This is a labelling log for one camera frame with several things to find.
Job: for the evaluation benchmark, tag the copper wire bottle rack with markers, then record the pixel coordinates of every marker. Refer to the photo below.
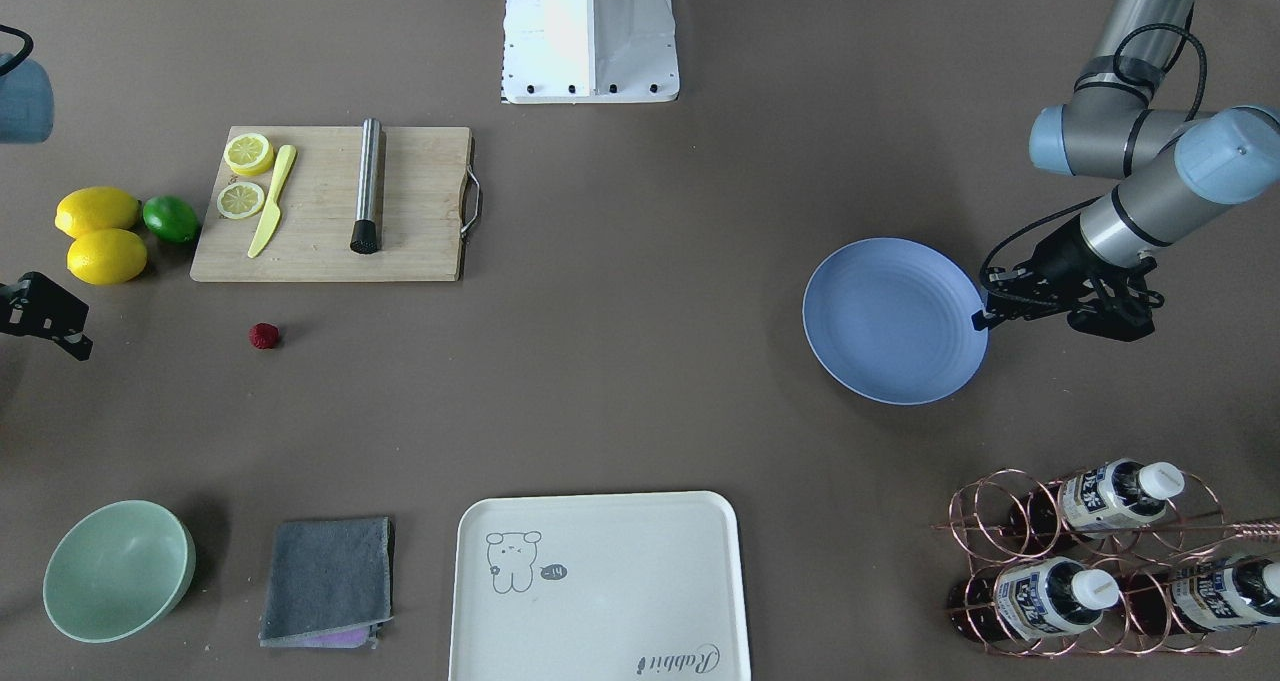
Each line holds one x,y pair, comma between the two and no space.
1196,530

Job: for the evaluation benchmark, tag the cream rabbit tray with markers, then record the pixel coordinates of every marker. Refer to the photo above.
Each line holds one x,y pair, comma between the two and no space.
635,586

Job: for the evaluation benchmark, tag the green bowl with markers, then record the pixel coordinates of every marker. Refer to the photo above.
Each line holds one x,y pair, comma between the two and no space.
118,571

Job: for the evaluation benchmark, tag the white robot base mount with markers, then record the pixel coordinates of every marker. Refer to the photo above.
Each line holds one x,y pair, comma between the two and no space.
589,52

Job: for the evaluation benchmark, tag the steel muddler black tip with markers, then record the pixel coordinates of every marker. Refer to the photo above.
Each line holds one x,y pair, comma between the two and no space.
366,234

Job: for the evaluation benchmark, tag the yellow plastic knife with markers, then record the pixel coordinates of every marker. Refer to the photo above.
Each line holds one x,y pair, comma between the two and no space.
271,213

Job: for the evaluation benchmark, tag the front tea bottle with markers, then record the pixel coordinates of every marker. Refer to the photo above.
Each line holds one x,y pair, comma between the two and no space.
1031,601

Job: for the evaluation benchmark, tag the red strawberry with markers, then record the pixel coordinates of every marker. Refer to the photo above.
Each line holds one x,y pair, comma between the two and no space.
264,336

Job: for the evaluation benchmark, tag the tea bottle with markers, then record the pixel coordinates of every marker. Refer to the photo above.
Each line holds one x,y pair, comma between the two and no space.
1119,495
1240,591
1031,601

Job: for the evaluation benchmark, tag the upper whole lemon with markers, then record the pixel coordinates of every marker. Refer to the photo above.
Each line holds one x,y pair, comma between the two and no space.
96,208

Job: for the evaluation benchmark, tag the green lime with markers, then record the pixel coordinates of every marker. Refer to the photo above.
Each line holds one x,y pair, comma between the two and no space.
171,219

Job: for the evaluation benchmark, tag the back tea bottle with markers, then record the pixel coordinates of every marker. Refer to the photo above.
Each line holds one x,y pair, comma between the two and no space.
1119,495
1240,591

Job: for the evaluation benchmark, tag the lower lemon half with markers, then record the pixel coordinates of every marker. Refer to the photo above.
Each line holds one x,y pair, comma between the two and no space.
249,154

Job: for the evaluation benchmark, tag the upper lemon slice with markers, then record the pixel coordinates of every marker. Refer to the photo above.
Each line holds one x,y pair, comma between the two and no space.
240,200

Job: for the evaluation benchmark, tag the wooden cutting board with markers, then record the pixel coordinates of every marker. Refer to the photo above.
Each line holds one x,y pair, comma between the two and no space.
422,212

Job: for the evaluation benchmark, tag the grey folded cloth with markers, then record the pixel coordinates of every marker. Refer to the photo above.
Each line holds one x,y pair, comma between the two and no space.
329,584

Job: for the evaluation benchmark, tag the whole lemon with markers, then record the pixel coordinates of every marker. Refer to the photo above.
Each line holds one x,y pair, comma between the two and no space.
96,208
107,257

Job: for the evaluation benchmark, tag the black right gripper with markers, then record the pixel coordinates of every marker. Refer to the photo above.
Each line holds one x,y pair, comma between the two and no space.
40,311

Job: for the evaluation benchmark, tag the lower whole lemon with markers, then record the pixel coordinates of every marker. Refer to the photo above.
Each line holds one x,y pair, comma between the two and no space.
107,257

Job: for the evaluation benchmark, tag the blue round plate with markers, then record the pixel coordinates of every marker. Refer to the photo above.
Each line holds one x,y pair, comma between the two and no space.
891,320

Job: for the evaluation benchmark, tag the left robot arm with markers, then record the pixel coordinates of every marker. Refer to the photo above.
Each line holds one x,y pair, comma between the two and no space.
1174,172

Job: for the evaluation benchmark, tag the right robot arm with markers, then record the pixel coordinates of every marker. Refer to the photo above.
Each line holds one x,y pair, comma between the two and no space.
27,106

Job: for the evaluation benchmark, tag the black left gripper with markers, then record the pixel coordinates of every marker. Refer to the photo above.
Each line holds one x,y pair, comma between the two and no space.
1058,256

